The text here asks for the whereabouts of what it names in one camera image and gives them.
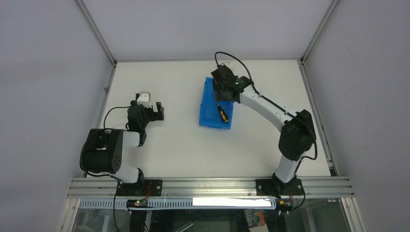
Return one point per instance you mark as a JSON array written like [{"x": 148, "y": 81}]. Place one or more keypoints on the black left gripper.
[{"x": 147, "y": 112}]

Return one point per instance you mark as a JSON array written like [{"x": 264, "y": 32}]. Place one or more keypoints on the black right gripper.
[{"x": 221, "y": 94}]

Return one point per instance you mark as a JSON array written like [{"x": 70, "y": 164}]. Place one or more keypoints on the black yellow screwdriver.
[{"x": 223, "y": 114}]

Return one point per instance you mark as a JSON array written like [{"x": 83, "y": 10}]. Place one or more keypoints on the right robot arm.
[{"x": 297, "y": 134}]

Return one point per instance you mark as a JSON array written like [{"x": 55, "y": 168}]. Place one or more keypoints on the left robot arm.
[{"x": 101, "y": 154}]

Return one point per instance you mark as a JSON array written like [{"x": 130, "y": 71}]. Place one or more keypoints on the blue plastic bin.
[{"x": 209, "y": 115}]

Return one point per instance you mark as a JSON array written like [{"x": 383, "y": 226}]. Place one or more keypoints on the coffee box under table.
[{"x": 254, "y": 218}]

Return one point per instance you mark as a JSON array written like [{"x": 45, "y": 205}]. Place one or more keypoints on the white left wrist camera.
[{"x": 144, "y": 99}]

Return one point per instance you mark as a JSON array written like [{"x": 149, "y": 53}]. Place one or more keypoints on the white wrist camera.
[
  {"x": 228, "y": 64},
  {"x": 144, "y": 99}
]

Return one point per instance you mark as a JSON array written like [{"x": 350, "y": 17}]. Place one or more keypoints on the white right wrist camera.
[{"x": 228, "y": 64}]

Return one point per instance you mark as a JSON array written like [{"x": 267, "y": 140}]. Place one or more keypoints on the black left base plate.
[{"x": 141, "y": 189}]

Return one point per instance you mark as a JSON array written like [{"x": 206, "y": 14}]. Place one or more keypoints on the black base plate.
[
  {"x": 276, "y": 188},
  {"x": 141, "y": 189}
]

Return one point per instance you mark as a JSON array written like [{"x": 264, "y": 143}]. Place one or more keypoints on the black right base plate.
[{"x": 276, "y": 188}]

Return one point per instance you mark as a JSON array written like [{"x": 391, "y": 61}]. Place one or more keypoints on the grey slotted cable duct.
[{"x": 165, "y": 204}]

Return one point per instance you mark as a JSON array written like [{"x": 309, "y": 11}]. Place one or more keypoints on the aluminium mounting rail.
[{"x": 314, "y": 187}]

